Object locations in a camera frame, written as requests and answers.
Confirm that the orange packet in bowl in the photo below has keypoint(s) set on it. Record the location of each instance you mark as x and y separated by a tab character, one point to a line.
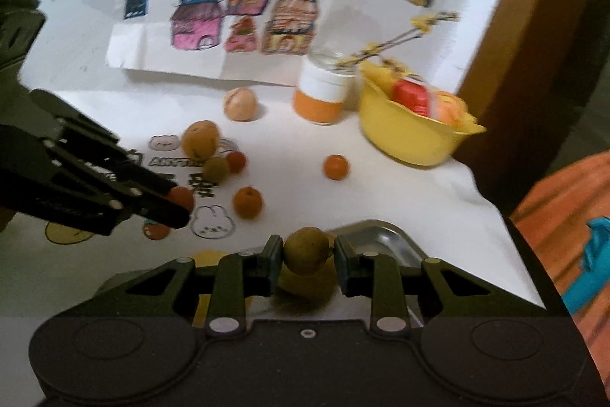
452	110

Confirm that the yellow-green round fruit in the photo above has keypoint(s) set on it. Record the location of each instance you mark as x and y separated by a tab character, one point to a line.
306	251

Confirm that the orange dress lady poster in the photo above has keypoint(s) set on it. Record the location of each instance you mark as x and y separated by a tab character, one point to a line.
553	219

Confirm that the small green fruit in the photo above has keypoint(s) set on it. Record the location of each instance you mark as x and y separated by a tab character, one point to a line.
215	170

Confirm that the large yellow round fruit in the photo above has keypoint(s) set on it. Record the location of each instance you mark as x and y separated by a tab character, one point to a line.
318	287

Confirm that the yellow flower twig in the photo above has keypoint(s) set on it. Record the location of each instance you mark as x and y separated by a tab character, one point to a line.
420	26

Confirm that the red packet in bowl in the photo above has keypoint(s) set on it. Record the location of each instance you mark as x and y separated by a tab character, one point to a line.
413	95

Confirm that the yellow plastic bowl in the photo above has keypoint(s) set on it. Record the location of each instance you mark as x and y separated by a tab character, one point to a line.
397	131

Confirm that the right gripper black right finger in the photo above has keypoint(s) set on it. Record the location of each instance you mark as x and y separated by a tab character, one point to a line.
440	289

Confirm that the metal tray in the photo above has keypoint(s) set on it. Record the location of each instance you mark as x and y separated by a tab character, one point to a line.
381	237

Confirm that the brown wooden post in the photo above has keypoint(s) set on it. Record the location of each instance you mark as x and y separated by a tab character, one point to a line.
493	90

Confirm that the white printed tablecloth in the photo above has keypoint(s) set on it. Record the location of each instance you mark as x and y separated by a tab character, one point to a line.
439	208

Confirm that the small orange tangerine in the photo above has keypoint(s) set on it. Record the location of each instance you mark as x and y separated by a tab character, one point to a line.
336	167

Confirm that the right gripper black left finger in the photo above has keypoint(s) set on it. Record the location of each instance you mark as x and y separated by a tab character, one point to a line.
174	289

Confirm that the pale peach round fruit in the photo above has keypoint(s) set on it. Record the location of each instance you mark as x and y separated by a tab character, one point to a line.
240	104

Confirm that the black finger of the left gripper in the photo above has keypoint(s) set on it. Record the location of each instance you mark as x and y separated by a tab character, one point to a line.
89	181

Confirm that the small red cherry tomato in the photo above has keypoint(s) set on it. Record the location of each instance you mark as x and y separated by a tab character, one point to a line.
237	161

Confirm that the orange white glass jar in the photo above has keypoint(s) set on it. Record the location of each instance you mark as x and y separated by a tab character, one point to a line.
323	87

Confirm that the brown-yellow pear fruit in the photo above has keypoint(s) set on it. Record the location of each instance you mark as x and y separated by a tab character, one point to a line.
200	140

